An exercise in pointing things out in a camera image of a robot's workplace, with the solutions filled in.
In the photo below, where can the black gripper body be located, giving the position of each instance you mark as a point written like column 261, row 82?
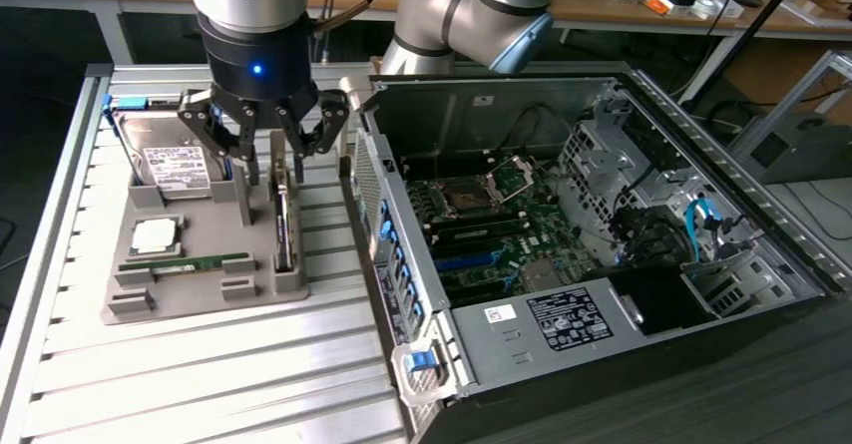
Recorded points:
column 256, row 55

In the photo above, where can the black low-profile graphics card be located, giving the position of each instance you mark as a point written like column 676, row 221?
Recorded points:
column 284, row 224

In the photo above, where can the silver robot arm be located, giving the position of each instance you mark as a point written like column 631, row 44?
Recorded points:
column 465, row 10

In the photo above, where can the beige case corner fixture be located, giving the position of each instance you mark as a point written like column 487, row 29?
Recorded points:
column 352, row 95

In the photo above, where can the hard disk in blue caddy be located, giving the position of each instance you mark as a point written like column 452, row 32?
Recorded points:
column 173, row 164

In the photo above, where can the silver CPU chip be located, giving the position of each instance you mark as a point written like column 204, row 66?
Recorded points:
column 155, row 237

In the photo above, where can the CPU socket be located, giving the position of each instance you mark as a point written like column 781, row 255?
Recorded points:
column 465, row 197

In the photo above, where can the grey plastic parts rack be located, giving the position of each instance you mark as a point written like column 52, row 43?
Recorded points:
column 259, row 244

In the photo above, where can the silver socket cover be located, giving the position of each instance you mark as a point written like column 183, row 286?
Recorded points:
column 493, row 178

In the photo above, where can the green RAM stick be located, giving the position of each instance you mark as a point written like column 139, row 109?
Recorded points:
column 200, row 263

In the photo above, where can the blue expansion slot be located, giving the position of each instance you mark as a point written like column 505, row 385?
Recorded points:
column 465, row 262

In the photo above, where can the green Dell motherboard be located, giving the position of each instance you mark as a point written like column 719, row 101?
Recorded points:
column 532, row 234

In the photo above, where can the silver perforated drive cage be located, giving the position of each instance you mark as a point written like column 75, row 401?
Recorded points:
column 599, row 159

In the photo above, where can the silver chipset heatsink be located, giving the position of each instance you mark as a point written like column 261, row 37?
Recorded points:
column 539, row 272

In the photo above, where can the blue case latch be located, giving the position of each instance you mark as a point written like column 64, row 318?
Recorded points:
column 419, row 361

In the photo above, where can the grey power supply unit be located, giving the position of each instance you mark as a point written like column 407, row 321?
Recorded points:
column 519, row 334

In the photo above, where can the orange small box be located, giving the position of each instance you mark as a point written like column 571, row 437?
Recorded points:
column 659, row 5

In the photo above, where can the translucent case corner fixture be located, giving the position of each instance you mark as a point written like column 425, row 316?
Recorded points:
column 425, row 389

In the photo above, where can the white small box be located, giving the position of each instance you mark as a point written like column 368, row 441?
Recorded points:
column 715, row 10

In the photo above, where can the black stand pole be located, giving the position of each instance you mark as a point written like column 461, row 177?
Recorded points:
column 752, row 30

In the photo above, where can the silver slotted disk bay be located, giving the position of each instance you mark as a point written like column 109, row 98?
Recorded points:
column 732, row 289

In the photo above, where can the black open PC case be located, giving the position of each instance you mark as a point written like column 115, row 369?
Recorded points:
column 599, row 404

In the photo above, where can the dark grey computer tower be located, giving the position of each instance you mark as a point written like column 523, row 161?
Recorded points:
column 799, row 149

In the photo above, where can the aluminium profile frame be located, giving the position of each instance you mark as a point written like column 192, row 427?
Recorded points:
column 825, row 72

